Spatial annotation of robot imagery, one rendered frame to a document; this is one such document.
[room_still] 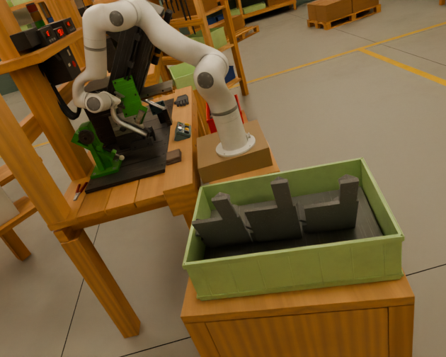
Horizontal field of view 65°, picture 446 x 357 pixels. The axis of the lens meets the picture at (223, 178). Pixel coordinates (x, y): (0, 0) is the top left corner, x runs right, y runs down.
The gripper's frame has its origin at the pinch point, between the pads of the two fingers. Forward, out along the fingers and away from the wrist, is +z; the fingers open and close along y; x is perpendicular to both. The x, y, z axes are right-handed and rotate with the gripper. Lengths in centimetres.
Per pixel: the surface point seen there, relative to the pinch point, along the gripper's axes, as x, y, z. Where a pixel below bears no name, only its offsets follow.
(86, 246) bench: 63, -26, -37
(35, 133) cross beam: 28.6, 20.9, -23.6
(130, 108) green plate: 1.8, -8.3, 8.6
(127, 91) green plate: -6.2, -2.8, 8.6
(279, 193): -20, -73, -102
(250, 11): -226, -31, 856
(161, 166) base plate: 13.6, -39.1, -22.5
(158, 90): -13.7, -16.1, 20.6
